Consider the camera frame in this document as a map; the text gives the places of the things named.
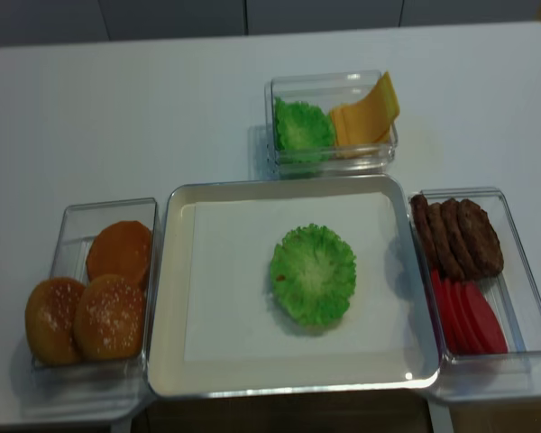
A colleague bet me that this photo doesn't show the clear box with buns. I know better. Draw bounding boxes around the clear box with buns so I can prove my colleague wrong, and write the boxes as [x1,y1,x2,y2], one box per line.
[29,197,159,382]

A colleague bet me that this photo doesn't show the white paper liner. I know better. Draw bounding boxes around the white paper liner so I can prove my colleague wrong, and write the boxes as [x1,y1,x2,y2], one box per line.
[185,192,414,361]

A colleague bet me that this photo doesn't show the green lettuce leaf in box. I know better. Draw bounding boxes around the green lettuce leaf in box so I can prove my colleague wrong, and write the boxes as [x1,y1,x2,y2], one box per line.
[274,97,335,152]

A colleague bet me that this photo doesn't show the silver metal tray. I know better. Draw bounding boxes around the silver metal tray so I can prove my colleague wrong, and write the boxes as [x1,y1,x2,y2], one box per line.
[148,175,440,399]

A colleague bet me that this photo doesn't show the sesame bun top left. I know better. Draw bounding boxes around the sesame bun top left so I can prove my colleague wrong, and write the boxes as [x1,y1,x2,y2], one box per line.
[24,277,86,366]

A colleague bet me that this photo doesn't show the clear box with patties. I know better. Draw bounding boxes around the clear box with patties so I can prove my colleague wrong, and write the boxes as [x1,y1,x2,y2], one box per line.
[408,188,541,371]

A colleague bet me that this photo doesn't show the brown meat patty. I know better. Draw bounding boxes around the brown meat patty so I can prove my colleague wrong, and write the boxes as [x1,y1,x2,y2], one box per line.
[457,198,504,278]
[440,198,481,281]
[410,194,440,271]
[427,203,464,281]

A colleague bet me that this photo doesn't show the sesame bun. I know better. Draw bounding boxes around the sesame bun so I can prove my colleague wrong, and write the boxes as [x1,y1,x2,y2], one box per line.
[24,277,86,366]
[73,274,146,361]

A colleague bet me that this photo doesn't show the red tomato slices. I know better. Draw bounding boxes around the red tomato slices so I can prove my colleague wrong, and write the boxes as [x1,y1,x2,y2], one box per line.
[430,270,508,355]

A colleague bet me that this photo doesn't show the clear box with lettuce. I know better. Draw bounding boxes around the clear box with lettuce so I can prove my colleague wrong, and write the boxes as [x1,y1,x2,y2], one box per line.
[264,69,398,179]

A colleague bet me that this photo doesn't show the sesame bun top front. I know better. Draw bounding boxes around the sesame bun top front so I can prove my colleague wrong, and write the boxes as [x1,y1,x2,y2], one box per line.
[73,274,146,361]

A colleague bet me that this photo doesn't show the green lettuce leaf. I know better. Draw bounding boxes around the green lettuce leaf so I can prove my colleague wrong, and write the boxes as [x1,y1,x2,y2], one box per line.
[274,97,335,152]
[270,224,357,330]

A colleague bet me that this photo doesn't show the yellow cheese slices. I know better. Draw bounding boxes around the yellow cheese slices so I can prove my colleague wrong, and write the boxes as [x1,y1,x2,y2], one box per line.
[329,71,400,159]

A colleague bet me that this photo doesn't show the plain bun half back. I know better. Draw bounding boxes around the plain bun half back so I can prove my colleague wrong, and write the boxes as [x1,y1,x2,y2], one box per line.
[86,220,152,290]

